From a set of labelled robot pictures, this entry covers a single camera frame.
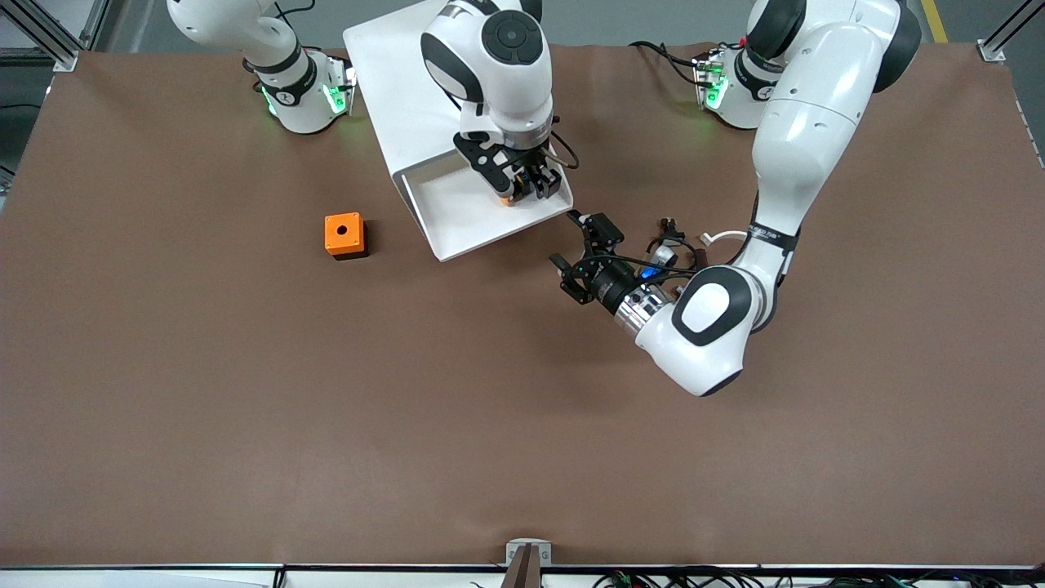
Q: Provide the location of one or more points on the black white push button switch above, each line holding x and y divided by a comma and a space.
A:
671, 231

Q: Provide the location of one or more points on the white drawer cabinet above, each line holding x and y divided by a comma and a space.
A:
392, 82

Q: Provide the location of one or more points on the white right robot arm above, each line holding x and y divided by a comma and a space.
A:
498, 90

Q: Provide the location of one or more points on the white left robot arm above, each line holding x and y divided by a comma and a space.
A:
808, 122

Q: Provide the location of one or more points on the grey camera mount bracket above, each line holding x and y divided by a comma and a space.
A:
528, 563

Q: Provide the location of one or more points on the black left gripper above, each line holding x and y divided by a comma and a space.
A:
606, 285

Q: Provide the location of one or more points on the metal connector bracket green light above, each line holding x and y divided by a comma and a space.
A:
339, 98
712, 90

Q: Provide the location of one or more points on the aluminium frame post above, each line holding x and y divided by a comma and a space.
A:
993, 53
65, 59

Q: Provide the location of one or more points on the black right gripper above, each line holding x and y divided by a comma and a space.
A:
532, 175

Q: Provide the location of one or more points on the white curved plastic bracket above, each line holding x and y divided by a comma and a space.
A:
727, 235

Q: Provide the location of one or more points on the orange black button box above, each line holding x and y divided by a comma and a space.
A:
343, 233

